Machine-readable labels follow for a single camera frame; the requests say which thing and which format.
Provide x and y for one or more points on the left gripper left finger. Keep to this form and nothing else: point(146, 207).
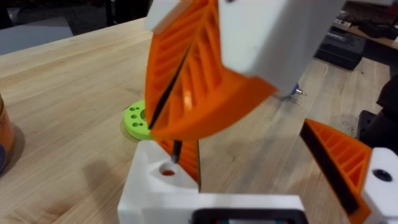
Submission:
point(146, 193)

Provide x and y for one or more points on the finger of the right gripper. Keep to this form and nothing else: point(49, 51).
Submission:
point(161, 68)
point(248, 43)

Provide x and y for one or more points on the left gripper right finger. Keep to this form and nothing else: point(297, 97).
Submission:
point(339, 155)

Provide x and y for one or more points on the small black screw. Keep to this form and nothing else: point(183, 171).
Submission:
point(176, 152)

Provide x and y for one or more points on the blue electric screwdriver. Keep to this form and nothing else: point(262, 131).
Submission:
point(298, 90)

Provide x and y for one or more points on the green disc with holes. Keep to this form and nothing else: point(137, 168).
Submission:
point(133, 119)

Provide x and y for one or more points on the black box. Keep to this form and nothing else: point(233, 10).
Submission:
point(340, 48)

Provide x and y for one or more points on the orange toy tub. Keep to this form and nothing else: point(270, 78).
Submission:
point(5, 133)

